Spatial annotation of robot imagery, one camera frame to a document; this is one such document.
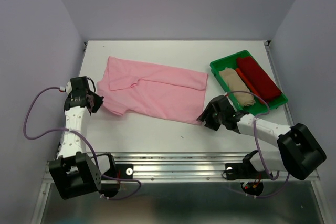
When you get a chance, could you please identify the pink t-shirt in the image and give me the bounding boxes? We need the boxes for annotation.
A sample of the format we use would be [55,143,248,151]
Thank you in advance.
[97,57,208,125]

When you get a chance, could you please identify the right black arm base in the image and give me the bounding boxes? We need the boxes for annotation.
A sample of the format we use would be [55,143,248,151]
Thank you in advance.
[222,150,268,198]

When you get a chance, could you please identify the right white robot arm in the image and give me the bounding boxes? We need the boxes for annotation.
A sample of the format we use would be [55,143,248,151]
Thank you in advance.
[197,95,327,180]

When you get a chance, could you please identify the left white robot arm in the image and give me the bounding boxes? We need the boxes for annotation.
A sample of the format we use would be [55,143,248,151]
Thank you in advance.
[49,76,117,200]

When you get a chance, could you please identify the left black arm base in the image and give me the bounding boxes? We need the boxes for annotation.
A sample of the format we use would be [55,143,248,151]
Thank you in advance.
[97,152,135,201]

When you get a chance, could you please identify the rolled beige t-shirt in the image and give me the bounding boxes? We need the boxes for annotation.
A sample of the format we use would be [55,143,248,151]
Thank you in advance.
[219,68,256,107]

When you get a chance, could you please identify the rolled red t-shirt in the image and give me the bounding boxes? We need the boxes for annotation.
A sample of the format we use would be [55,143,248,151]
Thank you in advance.
[237,57,282,103]

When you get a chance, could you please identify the green plastic tray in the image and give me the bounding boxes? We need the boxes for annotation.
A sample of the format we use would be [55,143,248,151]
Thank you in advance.
[210,50,288,115]

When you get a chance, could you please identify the aluminium rail frame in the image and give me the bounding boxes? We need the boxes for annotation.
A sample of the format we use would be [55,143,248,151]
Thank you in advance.
[31,40,332,223]

